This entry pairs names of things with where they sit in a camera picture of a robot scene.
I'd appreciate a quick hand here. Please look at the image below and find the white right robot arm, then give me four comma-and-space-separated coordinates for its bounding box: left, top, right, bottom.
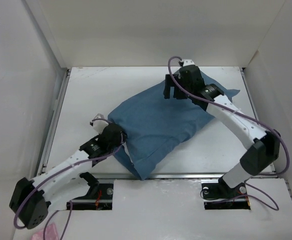
163, 64, 280, 200

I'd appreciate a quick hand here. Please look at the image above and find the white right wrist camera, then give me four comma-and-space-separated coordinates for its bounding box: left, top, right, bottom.
178, 59, 195, 67

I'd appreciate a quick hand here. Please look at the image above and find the aluminium front rail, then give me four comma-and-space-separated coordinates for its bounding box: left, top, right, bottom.
37, 169, 278, 181

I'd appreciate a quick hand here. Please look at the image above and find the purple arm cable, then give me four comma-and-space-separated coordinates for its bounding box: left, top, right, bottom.
167, 56, 290, 211
13, 118, 126, 240

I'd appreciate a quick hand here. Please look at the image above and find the white pillow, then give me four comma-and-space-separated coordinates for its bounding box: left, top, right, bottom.
124, 145, 134, 165

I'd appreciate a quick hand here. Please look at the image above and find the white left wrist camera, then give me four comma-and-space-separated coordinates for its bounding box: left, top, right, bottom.
90, 113, 109, 134

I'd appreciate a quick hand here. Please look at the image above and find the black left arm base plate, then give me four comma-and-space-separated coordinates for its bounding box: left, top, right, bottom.
72, 172, 114, 211

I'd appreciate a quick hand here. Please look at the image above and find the blue fabric pillowcase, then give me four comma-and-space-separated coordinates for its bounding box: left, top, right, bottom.
107, 68, 241, 181

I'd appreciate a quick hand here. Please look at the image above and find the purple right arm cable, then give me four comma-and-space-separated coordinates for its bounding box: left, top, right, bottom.
167, 56, 290, 211

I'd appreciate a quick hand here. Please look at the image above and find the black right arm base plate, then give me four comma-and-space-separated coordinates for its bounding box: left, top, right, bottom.
200, 181, 250, 210

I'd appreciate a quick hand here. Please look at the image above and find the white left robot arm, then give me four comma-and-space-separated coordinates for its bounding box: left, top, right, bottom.
9, 123, 127, 230

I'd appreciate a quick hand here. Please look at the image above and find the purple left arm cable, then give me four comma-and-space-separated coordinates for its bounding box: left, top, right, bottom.
13, 118, 126, 240

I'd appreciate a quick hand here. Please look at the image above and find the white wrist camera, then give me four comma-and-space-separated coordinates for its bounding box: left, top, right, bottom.
178, 59, 195, 67
90, 113, 109, 134

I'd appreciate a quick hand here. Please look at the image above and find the pink plastic bag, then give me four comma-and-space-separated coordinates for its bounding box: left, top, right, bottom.
30, 223, 59, 240

